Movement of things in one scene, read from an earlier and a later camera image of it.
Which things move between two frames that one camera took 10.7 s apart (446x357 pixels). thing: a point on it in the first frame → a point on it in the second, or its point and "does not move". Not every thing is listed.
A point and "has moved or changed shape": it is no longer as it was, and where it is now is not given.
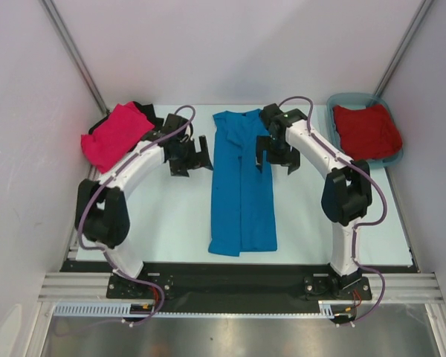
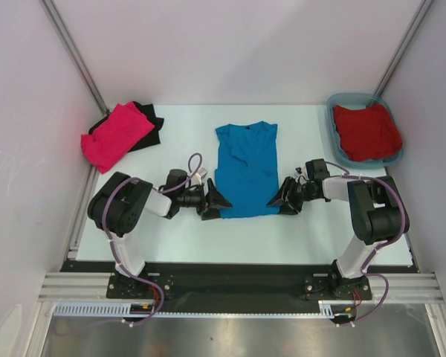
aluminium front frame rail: (401, 287) does not move
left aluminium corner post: (53, 11) does not move
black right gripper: (291, 159) → (280, 195)
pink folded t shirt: (116, 135) does not move
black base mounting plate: (237, 284) does not move
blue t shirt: (242, 216) has moved or changed shape
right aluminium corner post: (424, 10) does not move
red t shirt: (366, 133) does not move
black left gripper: (199, 159) → (213, 198)
